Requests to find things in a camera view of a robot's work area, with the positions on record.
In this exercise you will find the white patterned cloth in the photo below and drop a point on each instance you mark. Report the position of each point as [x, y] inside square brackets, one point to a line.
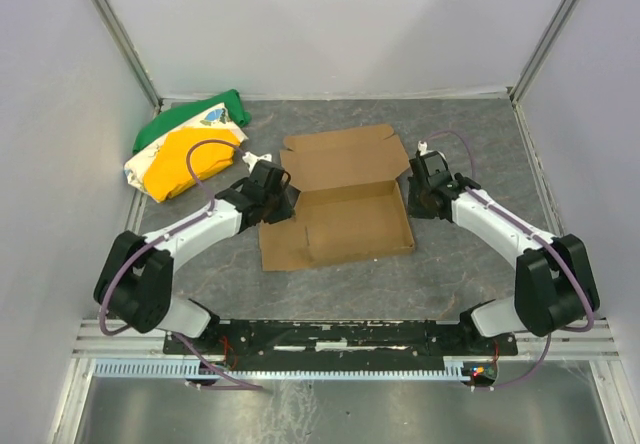
[136, 166]

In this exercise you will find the aluminium corner post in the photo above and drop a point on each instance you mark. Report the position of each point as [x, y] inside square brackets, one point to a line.
[127, 49]
[551, 33]

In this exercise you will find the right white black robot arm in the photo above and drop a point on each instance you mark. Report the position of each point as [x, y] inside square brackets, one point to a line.
[554, 286]

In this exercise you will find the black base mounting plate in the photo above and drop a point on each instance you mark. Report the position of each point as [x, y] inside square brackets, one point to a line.
[253, 345]

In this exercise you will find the brown cardboard box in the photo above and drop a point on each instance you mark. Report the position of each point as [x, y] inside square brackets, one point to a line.
[349, 205]

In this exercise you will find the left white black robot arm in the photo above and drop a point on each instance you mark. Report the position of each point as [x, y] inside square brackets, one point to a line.
[136, 282]

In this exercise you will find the light blue cable duct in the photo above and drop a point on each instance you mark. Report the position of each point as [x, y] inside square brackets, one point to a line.
[192, 368]

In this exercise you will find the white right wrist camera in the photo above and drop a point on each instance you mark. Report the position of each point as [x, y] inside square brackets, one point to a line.
[422, 148]

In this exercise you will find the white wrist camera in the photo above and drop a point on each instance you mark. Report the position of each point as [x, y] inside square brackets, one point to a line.
[251, 159]
[422, 148]

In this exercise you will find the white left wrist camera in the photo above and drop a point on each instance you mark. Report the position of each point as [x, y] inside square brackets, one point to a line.
[251, 159]

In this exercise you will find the green cloth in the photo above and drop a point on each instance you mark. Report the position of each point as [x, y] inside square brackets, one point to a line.
[170, 119]

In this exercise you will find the left aluminium corner post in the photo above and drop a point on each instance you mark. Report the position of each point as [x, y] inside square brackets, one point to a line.
[127, 49]

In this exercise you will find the right aluminium corner post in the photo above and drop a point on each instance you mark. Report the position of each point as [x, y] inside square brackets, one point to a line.
[551, 33]

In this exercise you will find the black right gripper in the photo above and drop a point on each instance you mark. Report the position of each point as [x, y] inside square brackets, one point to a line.
[422, 199]

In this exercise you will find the aluminium front rail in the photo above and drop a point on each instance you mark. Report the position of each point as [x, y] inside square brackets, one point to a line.
[596, 345]

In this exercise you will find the yellow cloth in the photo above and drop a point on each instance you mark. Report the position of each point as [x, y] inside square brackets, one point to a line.
[168, 174]

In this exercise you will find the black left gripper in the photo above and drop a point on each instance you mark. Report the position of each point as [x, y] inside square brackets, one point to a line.
[279, 204]

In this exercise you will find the metal front shelf sheet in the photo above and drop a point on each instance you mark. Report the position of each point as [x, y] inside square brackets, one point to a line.
[556, 406]

